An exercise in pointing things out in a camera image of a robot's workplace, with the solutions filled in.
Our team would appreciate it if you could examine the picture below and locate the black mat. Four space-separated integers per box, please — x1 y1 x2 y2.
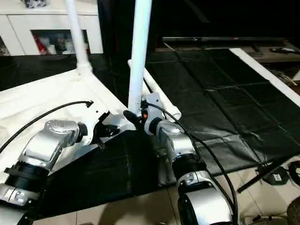
0 47 300 221

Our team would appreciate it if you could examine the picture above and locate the black cabinet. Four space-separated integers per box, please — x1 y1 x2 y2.
97 0 300 54

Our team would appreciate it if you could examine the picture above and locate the white plastic table top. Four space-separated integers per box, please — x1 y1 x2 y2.
0 67 142 184

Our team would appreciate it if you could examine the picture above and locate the black power adapter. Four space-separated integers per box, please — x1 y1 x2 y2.
261 167 289 186

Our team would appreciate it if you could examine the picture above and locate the white glass-door cabinet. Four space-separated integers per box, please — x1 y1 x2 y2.
0 0 104 56

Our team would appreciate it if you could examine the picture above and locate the grey object on cabinet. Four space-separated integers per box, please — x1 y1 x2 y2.
22 0 48 9

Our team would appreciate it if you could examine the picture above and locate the black cable coil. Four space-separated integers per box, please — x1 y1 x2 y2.
288 160 300 186

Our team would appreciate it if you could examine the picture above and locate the black remote control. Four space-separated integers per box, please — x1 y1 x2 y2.
271 46 299 53

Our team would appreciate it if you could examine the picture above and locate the white flat strip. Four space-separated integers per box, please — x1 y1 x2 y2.
229 47 300 108

